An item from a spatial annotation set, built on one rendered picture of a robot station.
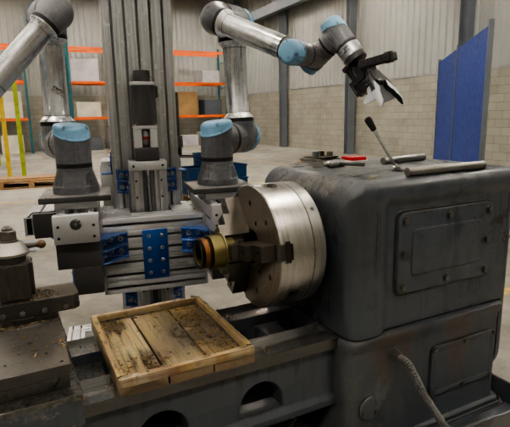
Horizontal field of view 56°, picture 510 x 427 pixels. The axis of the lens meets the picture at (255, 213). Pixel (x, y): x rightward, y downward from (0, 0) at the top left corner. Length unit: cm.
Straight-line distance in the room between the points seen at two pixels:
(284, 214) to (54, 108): 100
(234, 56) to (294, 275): 99
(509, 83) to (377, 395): 1214
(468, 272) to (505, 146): 1181
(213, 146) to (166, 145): 23
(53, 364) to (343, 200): 69
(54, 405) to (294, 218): 62
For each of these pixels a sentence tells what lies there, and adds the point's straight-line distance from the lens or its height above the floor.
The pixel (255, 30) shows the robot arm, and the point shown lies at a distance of 167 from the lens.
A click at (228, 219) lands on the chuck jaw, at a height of 115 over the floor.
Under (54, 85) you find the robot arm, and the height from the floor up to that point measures 152.
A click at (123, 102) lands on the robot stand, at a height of 146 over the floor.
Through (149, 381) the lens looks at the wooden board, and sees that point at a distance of 105.
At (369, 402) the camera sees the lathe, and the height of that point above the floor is 69.
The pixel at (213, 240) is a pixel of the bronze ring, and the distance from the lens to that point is 117.
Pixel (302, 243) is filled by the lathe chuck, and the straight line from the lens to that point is 113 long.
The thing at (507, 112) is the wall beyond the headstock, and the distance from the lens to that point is 1319.
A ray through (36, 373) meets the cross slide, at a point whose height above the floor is 97.
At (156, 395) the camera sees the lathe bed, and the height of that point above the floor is 84.
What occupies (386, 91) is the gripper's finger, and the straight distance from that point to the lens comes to 165.
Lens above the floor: 141
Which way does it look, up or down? 12 degrees down
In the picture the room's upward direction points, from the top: 1 degrees counter-clockwise
